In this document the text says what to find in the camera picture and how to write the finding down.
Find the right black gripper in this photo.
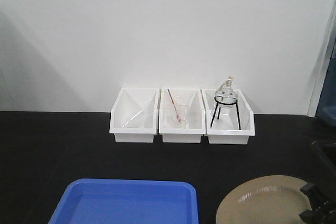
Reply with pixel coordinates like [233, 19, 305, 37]
[299, 183, 335, 224]

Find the beige plate black rim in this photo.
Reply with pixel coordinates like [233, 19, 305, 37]
[216, 175, 312, 223]

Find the blue plastic tray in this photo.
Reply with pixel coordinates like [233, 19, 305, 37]
[49, 178, 199, 223]

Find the black sink basin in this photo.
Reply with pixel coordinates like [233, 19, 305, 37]
[311, 141, 335, 177]

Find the blue container at right edge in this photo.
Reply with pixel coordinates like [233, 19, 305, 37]
[315, 22, 335, 127]

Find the right white storage bin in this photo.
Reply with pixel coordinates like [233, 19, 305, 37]
[201, 89, 255, 145]

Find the white storage bin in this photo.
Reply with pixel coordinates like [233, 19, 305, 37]
[201, 89, 255, 145]
[109, 88, 160, 143]
[159, 88, 206, 144]

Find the glass alcohol lamp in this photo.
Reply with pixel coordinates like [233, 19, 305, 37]
[215, 76, 238, 109]

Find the clear glass beaker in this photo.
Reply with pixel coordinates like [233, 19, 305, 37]
[168, 96, 190, 128]

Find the middle white storage bin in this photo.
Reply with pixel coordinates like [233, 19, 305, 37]
[159, 88, 206, 144]

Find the red glass thermometer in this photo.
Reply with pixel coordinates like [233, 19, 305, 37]
[167, 89, 182, 123]

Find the glass stirring rod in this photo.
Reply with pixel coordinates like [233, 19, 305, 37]
[122, 109, 144, 128]

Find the left white storage bin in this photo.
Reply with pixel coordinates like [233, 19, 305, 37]
[109, 88, 160, 143]

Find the black wire tripod stand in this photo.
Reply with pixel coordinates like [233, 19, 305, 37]
[210, 97, 242, 130]

